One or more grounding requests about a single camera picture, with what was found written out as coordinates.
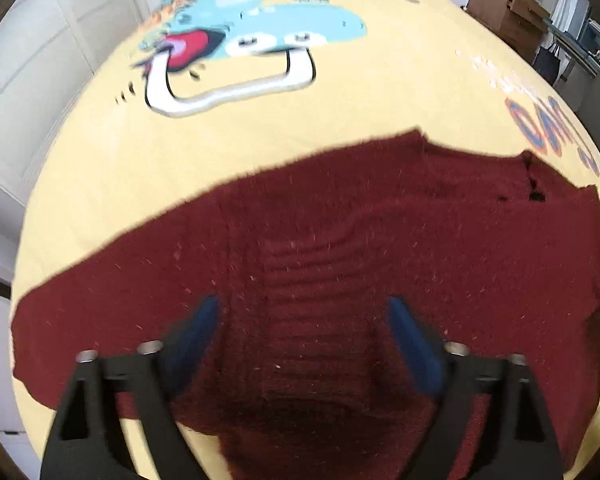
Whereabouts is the yellow cartoon printed blanket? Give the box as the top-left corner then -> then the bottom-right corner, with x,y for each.
11,0 -> 600,480

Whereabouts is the wooden drawer cabinet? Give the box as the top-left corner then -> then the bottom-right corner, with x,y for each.
466,0 -> 552,63

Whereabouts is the dark bag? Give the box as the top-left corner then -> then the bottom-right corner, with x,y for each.
531,41 -> 565,89

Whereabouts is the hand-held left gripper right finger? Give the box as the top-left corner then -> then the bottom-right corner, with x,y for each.
385,295 -> 566,480

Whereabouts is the maroon knit sweater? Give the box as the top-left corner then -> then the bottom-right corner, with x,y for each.
10,129 -> 600,480

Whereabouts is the white panelled wardrobe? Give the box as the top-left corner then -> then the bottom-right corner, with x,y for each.
0,0 -> 155,480

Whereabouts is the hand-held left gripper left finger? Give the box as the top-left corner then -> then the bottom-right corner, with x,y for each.
40,294 -> 222,480

